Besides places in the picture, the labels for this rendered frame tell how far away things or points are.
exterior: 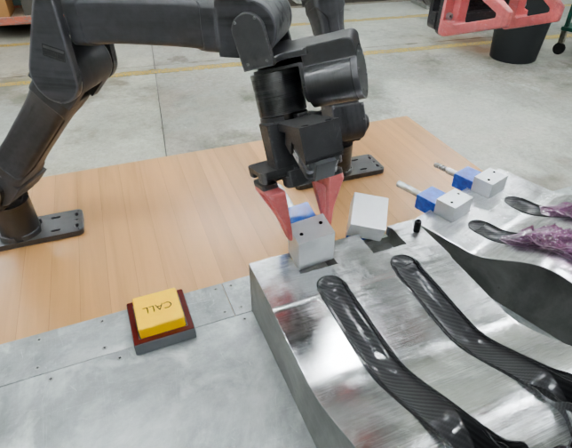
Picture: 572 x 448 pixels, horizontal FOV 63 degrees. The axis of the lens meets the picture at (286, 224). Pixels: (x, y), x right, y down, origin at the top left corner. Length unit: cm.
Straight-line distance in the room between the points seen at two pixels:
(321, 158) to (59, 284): 49
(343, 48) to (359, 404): 35
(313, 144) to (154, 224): 47
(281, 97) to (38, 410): 46
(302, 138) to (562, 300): 42
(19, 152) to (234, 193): 38
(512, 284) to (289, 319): 33
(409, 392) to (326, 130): 27
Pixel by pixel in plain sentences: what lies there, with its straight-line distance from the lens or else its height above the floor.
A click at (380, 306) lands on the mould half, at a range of 58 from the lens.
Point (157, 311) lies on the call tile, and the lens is 65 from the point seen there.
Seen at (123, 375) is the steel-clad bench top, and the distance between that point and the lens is 65.
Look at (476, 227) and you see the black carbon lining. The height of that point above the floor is 85.
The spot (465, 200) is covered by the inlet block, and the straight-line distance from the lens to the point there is 80.
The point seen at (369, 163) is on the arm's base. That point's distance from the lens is 102.
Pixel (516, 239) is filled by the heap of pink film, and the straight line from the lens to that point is 75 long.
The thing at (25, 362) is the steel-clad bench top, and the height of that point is 80.
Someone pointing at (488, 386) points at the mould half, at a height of 92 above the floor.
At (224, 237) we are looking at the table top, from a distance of 81.
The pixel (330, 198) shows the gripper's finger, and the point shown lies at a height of 99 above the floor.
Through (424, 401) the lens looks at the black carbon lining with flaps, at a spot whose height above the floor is 90.
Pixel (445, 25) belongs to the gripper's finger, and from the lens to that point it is 56.
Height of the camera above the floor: 130
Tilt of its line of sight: 37 degrees down
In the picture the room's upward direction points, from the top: straight up
